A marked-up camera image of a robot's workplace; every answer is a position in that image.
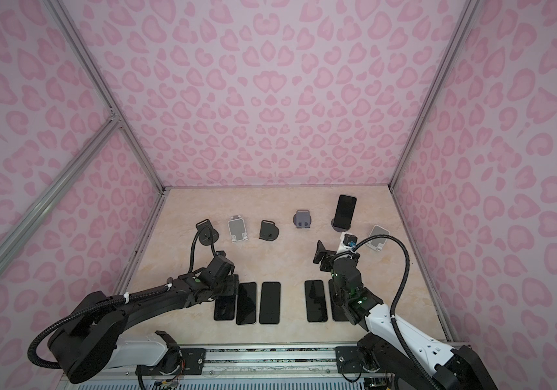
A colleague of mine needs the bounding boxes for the purple phone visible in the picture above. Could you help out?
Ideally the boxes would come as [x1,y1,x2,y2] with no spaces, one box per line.
[328,279,349,322]

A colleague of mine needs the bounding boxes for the teal phone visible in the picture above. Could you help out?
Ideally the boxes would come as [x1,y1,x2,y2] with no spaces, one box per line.
[304,279,328,323]
[259,281,281,325]

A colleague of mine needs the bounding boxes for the grey round stand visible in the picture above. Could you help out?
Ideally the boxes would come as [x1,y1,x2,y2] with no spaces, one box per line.
[196,219,219,246]

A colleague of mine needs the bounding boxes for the white folding phone stand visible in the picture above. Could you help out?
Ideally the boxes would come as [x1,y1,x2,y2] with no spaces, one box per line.
[366,224,390,252]

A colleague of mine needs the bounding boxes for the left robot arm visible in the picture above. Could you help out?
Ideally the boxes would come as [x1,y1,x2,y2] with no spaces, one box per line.
[28,252,239,384]

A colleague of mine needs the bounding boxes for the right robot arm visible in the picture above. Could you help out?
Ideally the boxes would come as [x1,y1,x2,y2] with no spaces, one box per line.
[314,234,496,389]

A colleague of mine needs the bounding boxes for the white stand back left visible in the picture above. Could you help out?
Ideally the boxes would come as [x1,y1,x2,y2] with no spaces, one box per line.
[227,215,249,243]

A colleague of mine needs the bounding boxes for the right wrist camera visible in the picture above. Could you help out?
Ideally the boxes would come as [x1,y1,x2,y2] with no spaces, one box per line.
[338,232,358,253]

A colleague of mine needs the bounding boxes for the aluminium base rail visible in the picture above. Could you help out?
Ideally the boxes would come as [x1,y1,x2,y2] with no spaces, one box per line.
[81,342,401,389]

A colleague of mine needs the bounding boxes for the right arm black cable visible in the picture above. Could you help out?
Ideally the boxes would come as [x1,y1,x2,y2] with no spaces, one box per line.
[351,233,445,390]

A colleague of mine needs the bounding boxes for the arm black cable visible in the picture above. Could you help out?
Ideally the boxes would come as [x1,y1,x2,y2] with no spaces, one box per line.
[27,225,221,370]
[351,233,445,390]

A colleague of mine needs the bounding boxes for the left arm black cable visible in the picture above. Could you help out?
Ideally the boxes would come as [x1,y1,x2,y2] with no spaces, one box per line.
[27,225,221,370]

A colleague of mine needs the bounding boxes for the aluminium frame strut left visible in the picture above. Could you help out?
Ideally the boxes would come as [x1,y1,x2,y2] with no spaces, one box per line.
[0,1,166,291]

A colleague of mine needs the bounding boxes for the aluminium frame strut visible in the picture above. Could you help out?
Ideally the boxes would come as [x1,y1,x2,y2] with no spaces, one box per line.
[388,0,483,194]
[0,1,166,291]

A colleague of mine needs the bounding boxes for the aluminium frame strut right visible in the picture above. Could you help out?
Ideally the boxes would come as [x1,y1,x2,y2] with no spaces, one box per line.
[388,0,483,194]

